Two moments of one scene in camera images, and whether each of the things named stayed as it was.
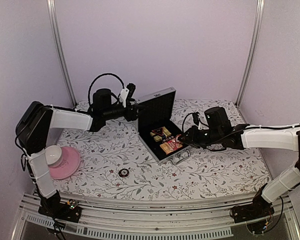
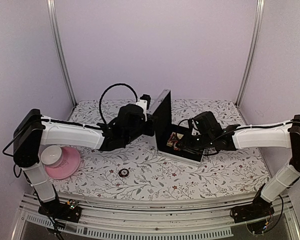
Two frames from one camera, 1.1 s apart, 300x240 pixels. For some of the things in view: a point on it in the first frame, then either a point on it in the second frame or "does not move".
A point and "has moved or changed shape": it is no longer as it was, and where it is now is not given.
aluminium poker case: [156, 129] has moved or changed shape
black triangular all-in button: [159, 131] → [174, 138]
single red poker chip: [123, 172] does not move
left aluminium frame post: [51, 8] does not move
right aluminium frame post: [259, 19] does not move
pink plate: [70, 164] does not move
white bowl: [53, 155] does not move
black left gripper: [133, 115] → [151, 130]
